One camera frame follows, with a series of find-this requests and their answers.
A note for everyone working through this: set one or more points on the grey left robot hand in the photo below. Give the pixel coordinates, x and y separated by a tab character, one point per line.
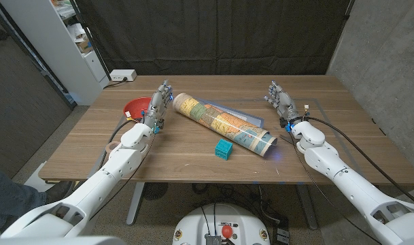
157	107

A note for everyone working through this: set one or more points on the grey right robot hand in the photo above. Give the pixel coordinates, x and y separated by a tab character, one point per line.
284	102

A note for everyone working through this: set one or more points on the colourful map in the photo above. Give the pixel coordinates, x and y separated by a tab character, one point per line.
220	122

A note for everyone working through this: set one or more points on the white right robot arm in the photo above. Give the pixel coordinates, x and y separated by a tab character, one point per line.
346	183

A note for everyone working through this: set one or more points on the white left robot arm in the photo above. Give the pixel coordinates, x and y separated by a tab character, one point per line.
118	163

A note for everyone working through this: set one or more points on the red plate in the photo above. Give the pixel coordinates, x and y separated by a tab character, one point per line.
135	106

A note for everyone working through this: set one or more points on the teal blue block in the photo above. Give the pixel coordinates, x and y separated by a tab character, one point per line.
223	149

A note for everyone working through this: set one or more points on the white power strip box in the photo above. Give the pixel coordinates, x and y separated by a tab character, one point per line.
122	75

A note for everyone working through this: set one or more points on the black round grille object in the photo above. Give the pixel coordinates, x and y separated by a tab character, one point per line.
155	190

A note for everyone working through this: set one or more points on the black curtain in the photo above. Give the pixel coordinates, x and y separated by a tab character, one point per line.
210	34

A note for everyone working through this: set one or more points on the small cardboard box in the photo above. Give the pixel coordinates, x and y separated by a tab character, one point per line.
84	46

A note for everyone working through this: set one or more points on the grey table leg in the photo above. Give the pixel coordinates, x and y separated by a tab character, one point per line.
308	207
134	204

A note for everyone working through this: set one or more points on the white shelf cabinet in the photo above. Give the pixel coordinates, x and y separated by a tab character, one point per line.
57	51

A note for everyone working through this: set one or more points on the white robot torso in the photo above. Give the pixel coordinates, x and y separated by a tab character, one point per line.
193	224

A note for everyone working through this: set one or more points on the dark shoe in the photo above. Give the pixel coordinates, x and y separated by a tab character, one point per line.
58	191

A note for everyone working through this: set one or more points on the black floor power strip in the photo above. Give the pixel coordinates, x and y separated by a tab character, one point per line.
282	235

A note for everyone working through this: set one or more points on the red emergency button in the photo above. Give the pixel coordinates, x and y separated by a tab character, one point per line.
227	231

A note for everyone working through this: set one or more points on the person's leg in jeans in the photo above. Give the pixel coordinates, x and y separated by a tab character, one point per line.
9	197

